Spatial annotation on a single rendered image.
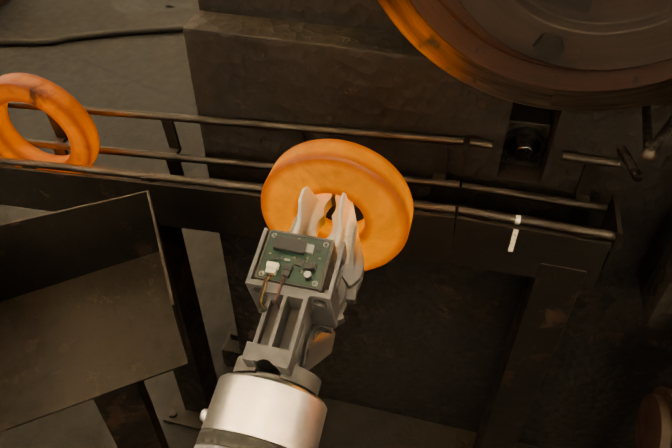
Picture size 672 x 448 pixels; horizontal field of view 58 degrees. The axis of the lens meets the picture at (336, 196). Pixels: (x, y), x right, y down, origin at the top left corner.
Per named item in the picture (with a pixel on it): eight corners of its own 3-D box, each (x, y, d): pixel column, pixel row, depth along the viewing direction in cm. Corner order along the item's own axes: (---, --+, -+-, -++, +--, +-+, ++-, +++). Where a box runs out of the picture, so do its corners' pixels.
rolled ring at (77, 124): (-51, 95, 91) (-36, 84, 93) (26, 189, 101) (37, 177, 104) (40, 71, 84) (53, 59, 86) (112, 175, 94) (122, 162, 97)
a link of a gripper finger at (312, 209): (334, 153, 57) (309, 237, 52) (339, 188, 62) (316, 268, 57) (303, 148, 58) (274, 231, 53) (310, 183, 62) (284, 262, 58)
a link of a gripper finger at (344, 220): (367, 158, 56) (344, 244, 52) (369, 193, 61) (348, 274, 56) (334, 153, 57) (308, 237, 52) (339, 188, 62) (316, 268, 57)
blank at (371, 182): (259, 130, 60) (247, 149, 58) (415, 143, 57) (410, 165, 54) (279, 242, 70) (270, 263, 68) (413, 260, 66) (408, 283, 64)
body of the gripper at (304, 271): (351, 235, 50) (313, 378, 44) (356, 280, 57) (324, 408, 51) (263, 219, 51) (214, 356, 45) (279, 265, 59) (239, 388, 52)
